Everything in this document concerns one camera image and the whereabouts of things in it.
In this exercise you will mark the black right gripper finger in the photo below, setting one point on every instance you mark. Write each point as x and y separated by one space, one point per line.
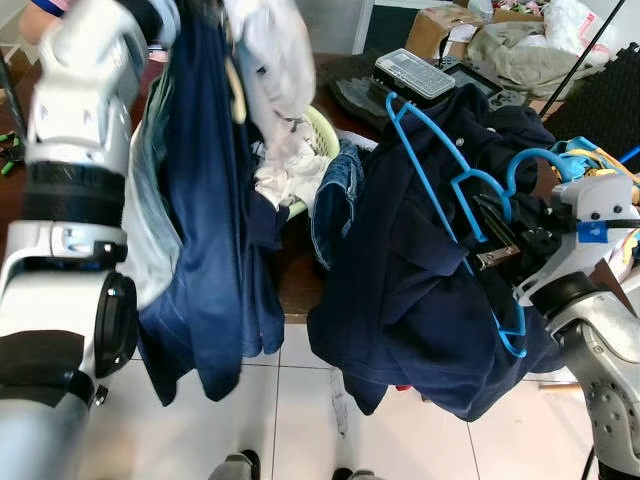
497 218
500 258

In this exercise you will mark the blue plastic hanger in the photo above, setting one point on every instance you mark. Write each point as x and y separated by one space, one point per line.
545 153

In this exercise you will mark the navy shirt with yellow logo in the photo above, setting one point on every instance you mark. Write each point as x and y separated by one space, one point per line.
400 300

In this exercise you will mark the navy jacket with pale lining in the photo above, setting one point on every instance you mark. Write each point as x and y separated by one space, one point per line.
210 250

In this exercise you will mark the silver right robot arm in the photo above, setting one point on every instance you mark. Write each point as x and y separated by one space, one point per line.
600 360

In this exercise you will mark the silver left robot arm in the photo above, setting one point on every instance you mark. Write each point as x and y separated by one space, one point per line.
70 100

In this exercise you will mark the yellow crumpled cloth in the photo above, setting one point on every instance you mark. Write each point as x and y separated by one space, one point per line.
610 182

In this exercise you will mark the light blue cloth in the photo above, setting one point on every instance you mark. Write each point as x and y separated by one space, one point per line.
590 148

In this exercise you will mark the black handheld console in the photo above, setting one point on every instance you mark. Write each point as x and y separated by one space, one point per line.
480 85

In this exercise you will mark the black foam mat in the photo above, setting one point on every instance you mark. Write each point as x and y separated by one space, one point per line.
600 100

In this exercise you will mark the blue denim garment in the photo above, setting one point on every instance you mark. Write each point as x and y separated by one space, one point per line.
335 200

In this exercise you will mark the khaki cloth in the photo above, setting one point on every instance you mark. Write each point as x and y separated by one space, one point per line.
530 55

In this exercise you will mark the grey keypad device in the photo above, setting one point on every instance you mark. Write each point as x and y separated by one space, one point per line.
415 72

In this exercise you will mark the dark grey foam pad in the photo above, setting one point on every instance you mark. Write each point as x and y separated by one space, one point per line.
355 95

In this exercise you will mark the pale green basket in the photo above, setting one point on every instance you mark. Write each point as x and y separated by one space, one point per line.
325 130

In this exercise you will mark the brown cardboard box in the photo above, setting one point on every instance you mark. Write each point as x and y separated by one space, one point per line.
430 30

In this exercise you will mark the white plastic bag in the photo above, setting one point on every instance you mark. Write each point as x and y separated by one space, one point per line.
580 25

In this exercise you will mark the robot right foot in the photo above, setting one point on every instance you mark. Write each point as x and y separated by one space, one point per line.
360 474

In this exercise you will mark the white cloth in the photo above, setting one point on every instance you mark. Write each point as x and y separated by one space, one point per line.
270 60

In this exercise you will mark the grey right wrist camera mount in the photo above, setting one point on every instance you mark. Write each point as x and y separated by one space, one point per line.
590 200

